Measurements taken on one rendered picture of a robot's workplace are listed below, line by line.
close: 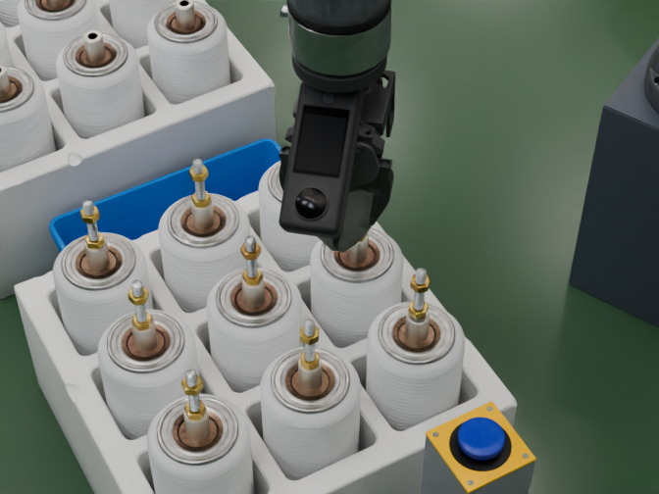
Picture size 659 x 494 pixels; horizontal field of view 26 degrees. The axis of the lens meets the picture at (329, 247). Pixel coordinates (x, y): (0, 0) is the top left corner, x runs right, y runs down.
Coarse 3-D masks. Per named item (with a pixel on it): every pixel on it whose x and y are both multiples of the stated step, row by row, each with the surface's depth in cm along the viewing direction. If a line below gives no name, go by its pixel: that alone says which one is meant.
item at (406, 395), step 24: (384, 312) 142; (456, 336) 139; (384, 360) 138; (456, 360) 138; (384, 384) 140; (408, 384) 138; (432, 384) 138; (456, 384) 141; (384, 408) 142; (408, 408) 141; (432, 408) 141
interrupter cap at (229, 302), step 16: (240, 272) 144; (272, 272) 144; (224, 288) 143; (240, 288) 143; (272, 288) 143; (288, 288) 143; (224, 304) 142; (240, 304) 142; (272, 304) 142; (288, 304) 141; (240, 320) 140; (256, 320) 140; (272, 320) 140
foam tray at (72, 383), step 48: (144, 240) 157; (48, 288) 153; (48, 336) 148; (48, 384) 157; (96, 384) 148; (480, 384) 144; (96, 432) 140; (384, 432) 140; (96, 480) 150; (144, 480) 137; (288, 480) 137; (336, 480) 137; (384, 480) 140
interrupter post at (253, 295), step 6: (246, 288) 140; (252, 288) 140; (258, 288) 140; (264, 288) 141; (246, 294) 141; (252, 294) 140; (258, 294) 140; (264, 294) 142; (246, 300) 141; (252, 300) 141; (258, 300) 141; (264, 300) 142; (252, 306) 142
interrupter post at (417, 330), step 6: (408, 318) 137; (426, 318) 137; (408, 324) 137; (414, 324) 137; (420, 324) 137; (426, 324) 137; (408, 330) 138; (414, 330) 137; (420, 330) 137; (426, 330) 138; (408, 336) 139; (414, 336) 138; (420, 336) 138; (426, 336) 139; (414, 342) 139; (420, 342) 139
